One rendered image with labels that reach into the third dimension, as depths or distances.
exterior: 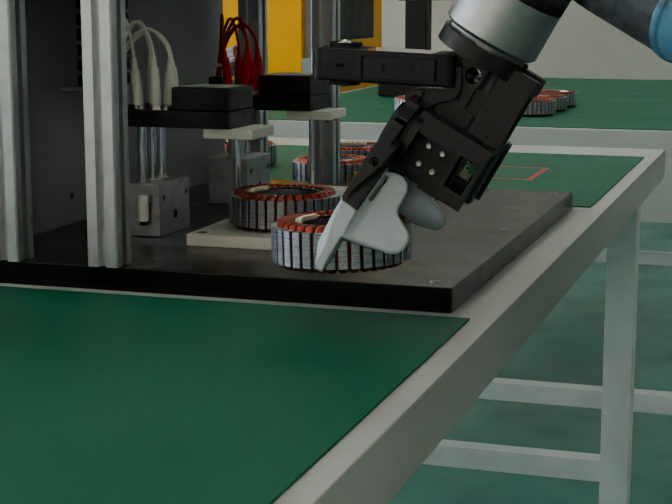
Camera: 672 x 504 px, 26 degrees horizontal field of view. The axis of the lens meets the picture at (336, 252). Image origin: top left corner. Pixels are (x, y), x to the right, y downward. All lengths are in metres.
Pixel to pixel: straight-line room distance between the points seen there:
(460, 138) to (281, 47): 4.07
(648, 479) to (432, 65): 2.18
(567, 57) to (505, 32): 5.70
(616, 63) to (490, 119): 5.65
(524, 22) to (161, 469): 0.44
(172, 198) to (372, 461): 0.68
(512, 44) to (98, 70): 0.40
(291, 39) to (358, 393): 4.20
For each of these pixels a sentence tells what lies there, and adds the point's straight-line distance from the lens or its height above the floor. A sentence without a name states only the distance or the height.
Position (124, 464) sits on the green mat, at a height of 0.75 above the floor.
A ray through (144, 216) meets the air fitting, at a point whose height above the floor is 0.79.
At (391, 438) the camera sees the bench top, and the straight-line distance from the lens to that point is 0.91.
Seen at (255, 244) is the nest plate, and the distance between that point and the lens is 1.40.
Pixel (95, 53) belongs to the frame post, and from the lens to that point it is 1.31.
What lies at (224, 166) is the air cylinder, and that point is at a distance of 1.70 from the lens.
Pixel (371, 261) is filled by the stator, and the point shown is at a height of 0.81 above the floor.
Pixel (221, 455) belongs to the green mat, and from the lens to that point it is 0.84.
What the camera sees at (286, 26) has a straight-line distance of 5.14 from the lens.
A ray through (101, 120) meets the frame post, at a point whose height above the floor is 0.90.
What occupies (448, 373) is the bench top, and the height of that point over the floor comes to 0.74.
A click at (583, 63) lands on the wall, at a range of 6.76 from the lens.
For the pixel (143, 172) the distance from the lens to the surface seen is 1.49.
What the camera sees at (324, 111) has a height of 0.88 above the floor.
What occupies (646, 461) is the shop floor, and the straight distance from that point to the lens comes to 3.32.
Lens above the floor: 1.01
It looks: 10 degrees down
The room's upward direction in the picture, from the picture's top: straight up
